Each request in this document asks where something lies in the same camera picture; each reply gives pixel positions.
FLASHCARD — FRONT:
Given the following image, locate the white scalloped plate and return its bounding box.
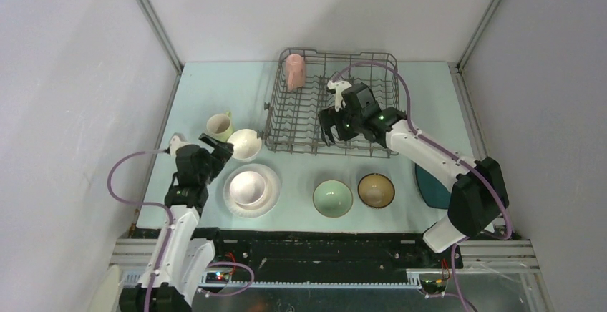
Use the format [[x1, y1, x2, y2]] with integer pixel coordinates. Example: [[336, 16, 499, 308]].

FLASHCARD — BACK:
[[223, 163, 281, 219]]

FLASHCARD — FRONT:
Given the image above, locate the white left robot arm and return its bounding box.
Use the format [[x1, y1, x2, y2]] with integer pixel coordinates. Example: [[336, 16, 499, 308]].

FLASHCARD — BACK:
[[118, 133, 234, 311]]

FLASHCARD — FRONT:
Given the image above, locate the right electronics board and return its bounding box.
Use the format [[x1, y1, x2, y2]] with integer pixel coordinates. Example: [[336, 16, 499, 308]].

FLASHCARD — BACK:
[[420, 279, 444, 290]]

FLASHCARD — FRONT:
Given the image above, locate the light green ceramic mug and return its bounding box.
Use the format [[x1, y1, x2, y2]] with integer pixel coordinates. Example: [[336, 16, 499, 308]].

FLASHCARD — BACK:
[[206, 111, 234, 142]]

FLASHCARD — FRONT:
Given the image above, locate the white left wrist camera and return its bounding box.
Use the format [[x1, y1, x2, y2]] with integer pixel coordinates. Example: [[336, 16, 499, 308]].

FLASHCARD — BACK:
[[165, 132, 190, 157]]

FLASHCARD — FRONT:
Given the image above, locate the brown glazed bowl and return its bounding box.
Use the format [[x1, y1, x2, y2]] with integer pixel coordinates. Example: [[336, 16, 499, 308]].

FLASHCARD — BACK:
[[357, 173, 396, 209]]

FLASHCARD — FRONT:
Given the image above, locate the small white ribbed bowl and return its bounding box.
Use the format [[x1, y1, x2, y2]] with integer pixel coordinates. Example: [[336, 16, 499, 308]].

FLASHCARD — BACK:
[[228, 129, 262, 162]]

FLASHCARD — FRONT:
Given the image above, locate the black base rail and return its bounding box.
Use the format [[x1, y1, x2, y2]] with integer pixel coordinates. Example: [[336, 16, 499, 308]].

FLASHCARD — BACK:
[[193, 228, 463, 284]]

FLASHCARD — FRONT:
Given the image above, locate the dark teal square plate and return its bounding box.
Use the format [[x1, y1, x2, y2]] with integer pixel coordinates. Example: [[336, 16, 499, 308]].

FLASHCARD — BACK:
[[414, 164, 451, 210]]

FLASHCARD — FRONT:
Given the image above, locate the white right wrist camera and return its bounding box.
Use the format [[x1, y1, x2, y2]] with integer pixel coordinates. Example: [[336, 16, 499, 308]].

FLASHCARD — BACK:
[[327, 80, 351, 112]]

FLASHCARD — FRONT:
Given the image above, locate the pink ceramic mug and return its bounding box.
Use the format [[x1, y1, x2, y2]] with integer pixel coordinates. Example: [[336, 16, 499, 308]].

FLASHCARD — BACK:
[[285, 54, 306, 92]]

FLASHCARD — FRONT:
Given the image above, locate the light green bowl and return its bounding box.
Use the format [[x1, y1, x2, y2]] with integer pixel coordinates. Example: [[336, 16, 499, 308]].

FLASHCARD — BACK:
[[312, 180, 354, 218]]

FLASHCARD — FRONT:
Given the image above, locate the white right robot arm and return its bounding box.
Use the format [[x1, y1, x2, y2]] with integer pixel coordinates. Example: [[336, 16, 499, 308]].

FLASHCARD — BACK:
[[319, 81, 509, 268]]

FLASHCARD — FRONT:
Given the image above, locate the electronics board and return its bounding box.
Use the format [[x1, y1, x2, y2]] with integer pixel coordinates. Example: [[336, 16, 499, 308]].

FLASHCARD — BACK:
[[205, 272, 231, 284], [420, 279, 444, 290]]

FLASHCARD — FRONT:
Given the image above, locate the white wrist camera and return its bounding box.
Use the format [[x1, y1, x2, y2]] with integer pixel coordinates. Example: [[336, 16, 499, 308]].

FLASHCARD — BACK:
[[165, 132, 190, 157], [327, 80, 351, 112]]

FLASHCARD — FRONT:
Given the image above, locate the left electronics board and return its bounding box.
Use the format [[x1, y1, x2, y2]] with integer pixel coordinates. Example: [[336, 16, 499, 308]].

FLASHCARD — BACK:
[[205, 272, 231, 284]]

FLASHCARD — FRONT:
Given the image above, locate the pale pink bowl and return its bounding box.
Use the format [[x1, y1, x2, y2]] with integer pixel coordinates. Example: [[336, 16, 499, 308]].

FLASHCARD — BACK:
[[228, 171, 266, 205]]

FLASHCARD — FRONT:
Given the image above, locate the grey wire dish rack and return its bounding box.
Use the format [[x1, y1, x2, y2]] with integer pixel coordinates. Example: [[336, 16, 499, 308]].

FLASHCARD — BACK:
[[261, 47, 400, 158]]

